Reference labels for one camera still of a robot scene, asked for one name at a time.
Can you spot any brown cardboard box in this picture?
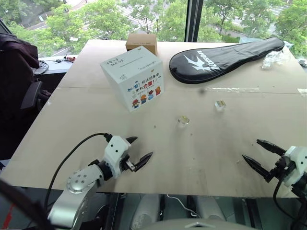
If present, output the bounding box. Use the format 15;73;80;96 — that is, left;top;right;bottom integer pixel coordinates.
125;33;159;56

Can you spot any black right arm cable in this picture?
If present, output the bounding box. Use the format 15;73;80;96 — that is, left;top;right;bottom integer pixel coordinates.
273;176;303;222

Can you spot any grey rounded robot torso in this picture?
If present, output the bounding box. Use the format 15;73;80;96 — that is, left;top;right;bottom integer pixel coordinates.
141;217;259;230

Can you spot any white printed cardboard box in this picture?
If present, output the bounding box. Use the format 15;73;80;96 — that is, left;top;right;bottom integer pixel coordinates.
99;46;164;113

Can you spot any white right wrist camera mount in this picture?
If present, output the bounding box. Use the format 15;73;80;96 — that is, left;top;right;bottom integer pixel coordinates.
283;145;307;188

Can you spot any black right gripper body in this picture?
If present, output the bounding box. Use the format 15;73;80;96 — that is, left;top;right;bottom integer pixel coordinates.
270;153;297;183

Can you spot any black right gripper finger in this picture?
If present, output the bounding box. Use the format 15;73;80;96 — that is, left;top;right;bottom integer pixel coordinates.
256;138;287;157
242;154;274;184

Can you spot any black racket bag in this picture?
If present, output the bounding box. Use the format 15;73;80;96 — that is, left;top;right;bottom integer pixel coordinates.
168;36;285;85

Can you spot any crumpled clear plastic bag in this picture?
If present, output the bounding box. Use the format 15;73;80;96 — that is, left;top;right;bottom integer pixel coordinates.
260;49;291;70

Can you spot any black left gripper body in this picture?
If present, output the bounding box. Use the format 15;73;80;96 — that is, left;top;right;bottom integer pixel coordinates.
120;154;137;173

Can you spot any black window frame post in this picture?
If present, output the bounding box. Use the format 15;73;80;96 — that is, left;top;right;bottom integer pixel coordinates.
184;0;204;43

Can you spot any black office chair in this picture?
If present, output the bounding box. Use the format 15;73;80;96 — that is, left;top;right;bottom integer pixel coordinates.
0;19;52;160

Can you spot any dark jacket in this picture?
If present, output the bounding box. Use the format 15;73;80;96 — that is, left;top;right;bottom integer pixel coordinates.
0;33;40;120

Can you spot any thin white cable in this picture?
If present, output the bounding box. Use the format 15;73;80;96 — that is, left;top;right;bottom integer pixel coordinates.
165;194;202;219

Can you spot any thick black curved cable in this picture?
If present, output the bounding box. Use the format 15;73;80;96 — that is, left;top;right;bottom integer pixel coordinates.
0;177;52;230

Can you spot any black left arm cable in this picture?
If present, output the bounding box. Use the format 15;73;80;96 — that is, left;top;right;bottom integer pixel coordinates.
44;133;114;209

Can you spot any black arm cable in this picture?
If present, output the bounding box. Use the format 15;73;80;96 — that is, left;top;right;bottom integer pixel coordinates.
44;133;114;209
273;176;303;222

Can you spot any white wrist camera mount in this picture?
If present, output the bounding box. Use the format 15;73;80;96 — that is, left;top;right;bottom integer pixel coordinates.
103;135;132;179
283;145;307;188

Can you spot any small clear cube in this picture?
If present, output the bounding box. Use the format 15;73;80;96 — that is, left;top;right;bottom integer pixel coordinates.
177;115;191;128
213;99;227;113

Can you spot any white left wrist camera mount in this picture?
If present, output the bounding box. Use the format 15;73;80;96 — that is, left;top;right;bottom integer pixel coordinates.
103;135;132;179

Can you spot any white side desk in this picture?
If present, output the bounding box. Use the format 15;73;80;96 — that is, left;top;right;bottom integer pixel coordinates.
33;54;79;76

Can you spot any grey rounded robot leg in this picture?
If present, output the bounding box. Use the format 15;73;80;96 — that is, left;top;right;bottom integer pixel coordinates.
193;195;227;222
129;194;161;230

